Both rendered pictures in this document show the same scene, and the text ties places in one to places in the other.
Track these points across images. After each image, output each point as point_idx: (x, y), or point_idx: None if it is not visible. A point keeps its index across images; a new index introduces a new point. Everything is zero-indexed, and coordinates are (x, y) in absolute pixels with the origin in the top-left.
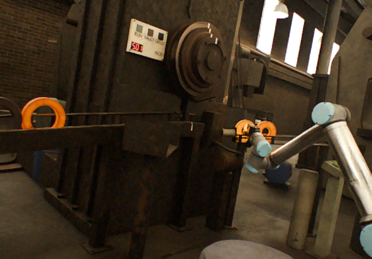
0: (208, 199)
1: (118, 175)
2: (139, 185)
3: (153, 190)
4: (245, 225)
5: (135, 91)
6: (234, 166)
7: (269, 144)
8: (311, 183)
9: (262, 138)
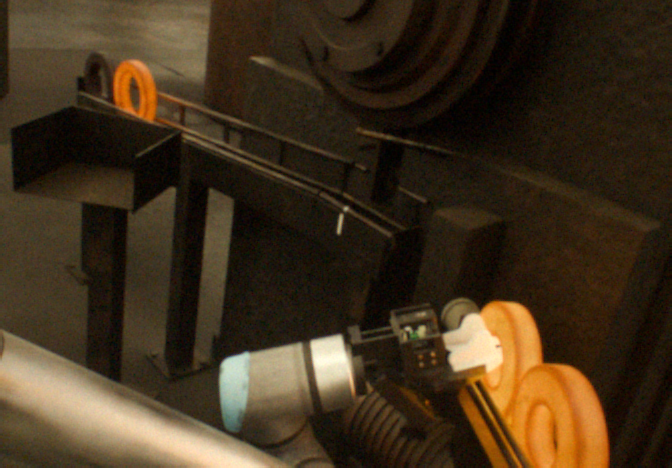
0: None
1: (238, 262)
2: (273, 316)
3: (101, 277)
4: None
5: (267, 75)
6: (375, 459)
7: (224, 382)
8: None
9: (276, 352)
